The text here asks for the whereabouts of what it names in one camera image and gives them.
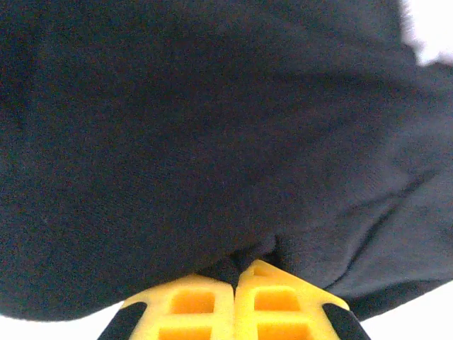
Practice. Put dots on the black t-shirt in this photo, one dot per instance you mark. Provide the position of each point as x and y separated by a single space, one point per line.
198 134

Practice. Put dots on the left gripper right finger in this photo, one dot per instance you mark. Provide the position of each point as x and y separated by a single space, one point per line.
283 304

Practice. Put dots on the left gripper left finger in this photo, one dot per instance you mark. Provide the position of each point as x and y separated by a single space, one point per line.
184 308

